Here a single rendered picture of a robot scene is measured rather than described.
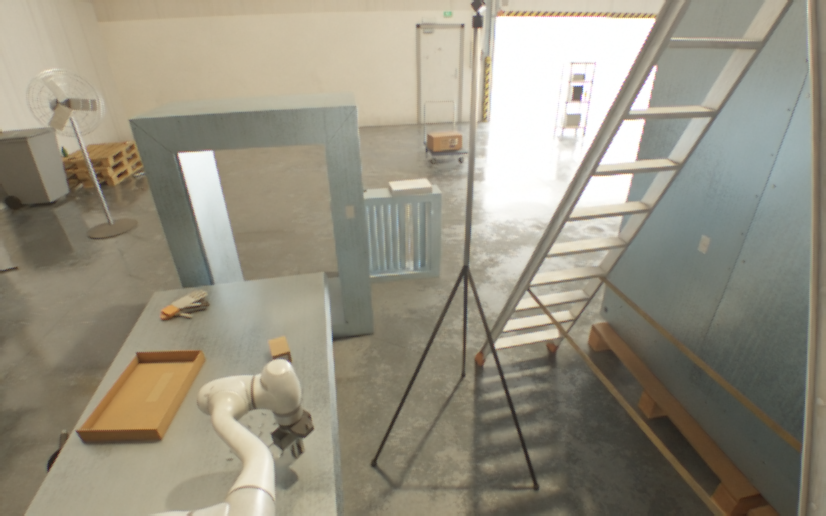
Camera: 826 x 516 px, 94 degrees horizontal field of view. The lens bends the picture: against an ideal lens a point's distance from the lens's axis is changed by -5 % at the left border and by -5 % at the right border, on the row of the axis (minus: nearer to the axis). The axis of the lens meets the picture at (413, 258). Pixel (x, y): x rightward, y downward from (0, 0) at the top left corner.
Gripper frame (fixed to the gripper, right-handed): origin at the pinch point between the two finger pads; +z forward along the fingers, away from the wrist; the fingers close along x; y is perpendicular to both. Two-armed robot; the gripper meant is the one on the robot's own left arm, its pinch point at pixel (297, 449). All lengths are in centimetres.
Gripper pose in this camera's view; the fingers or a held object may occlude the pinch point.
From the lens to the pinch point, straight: 157.1
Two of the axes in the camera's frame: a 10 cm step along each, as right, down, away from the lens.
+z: 0.2, 8.8, 4.8
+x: -5.7, 4.0, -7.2
